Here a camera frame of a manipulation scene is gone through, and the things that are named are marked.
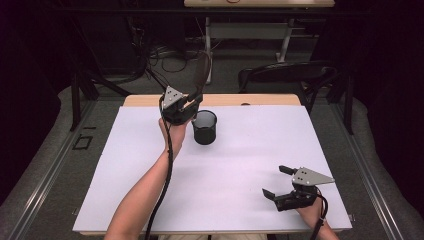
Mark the hand-held gripper black cable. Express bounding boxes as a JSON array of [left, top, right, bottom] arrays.
[[143, 94, 175, 240], [309, 187, 330, 240]]

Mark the black mesh pen cup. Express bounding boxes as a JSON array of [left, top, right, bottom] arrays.
[[191, 109, 218, 146]]

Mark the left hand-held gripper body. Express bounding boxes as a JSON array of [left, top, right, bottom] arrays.
[[159, 85, 198, 127]]

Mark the tangle of floor cables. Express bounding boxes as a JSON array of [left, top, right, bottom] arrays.
[[128, 16, 208, 95]]

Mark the black metal stand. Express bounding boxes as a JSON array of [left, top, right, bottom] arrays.
[[328, 68, 355, 136], [69, 71, 133, 132]]

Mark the black chair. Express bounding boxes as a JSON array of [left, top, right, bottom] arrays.
[[237, 60, 342, 115]]

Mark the white-legged wooden desk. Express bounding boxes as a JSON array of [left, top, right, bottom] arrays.
[[183, 0, 336, 85]]

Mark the left hand-held gripper black cable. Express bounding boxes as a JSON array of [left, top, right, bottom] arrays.
[[143, 94, 175, 240]]

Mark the right hand-held gripper black cable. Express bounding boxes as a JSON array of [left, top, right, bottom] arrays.
[[309, 187, 330, 240]]

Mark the person's right hand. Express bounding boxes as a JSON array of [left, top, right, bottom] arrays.
[[294, 199, 326, 232]]

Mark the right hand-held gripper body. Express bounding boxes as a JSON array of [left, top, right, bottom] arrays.
[[273, 166, 336, 213]]

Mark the white table mat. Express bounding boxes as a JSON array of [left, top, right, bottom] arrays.
[[72, 105, 353, 233]]

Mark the person's left hand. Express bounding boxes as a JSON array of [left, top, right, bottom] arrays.
[[158, 117, 192, 158]]

